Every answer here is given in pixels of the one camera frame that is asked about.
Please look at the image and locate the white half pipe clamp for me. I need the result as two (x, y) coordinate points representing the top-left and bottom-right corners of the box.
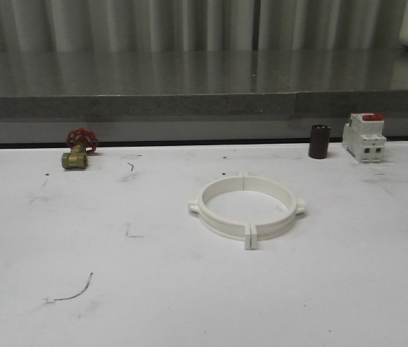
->
(187, 172), (252, 249)
(242, 173), (307, 250)

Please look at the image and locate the dark brown cylindrical coupling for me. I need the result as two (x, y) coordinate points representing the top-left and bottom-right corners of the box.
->
(308, 124), (331, 159)

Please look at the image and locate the brass valve red handwheel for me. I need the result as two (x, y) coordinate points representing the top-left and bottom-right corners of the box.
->
(61, 128), (99, 170)

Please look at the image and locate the grey stone counter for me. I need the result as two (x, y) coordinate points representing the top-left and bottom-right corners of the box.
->
(0, 48), (408, 147)

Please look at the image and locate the white circuit breaker red switch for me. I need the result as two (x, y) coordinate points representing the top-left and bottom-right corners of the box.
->
(342, 113), (386, 163)

